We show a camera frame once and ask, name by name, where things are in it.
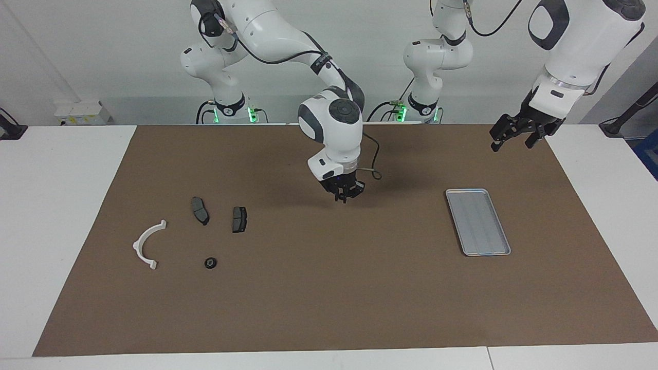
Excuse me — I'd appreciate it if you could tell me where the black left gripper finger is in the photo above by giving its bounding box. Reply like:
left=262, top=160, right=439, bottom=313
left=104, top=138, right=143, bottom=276
left=524, top=129, right=548, bottom=150
left=490, top=117, right=515, bottom=152

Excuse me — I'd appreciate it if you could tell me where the silver metal tray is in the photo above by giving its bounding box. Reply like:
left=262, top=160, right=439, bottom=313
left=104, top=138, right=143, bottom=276
left=445, top=188, right=511, bottom=257

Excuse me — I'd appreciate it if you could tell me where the brown table mat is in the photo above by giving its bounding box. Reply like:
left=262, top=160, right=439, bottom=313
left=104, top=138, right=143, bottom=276
left=32, top=123, right=658, bottom=357

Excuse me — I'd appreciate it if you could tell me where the blue crate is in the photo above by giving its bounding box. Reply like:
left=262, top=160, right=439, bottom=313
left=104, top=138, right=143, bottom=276
left=633, top=128, right=658, bottom=180

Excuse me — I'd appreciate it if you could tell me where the dark grey curved brake pad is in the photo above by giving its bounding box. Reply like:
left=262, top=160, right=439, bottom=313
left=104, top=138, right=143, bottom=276
left=191, top=197, right=210, bottom=226

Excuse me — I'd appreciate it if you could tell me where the white power strip box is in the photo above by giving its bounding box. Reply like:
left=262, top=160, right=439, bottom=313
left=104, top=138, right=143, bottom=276
left=54, top=100, right=111, bottom=126

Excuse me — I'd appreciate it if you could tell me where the black desk clamp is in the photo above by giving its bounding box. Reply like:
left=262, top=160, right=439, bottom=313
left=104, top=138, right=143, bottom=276
left=0, top=108, right=28, bottom=140

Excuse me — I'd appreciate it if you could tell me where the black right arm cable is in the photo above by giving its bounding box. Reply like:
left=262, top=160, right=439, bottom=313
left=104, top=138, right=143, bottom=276
left=208, top=10, right=383, bottom=180

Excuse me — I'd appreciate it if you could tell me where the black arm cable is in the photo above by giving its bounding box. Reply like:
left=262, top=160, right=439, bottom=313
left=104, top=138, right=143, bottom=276
left=463, top=0, right=525, bottom=38
left=208, top=10, right=383, bottom=180

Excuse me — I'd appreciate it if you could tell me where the black base cable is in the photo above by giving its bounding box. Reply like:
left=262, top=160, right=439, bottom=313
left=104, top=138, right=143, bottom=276
left=196, top=100, right=216, bottom=125
left=367, top=77, right=415, bottom=122

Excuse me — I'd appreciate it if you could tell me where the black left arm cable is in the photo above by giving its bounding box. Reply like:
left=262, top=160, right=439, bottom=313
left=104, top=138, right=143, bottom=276
left=463, top=0, right=525, bottom=38

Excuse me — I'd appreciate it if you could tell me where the white half-ring bracket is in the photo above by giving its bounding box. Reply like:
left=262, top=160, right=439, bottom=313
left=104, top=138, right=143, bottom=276
left=133, top=219, right=168, bottom=270

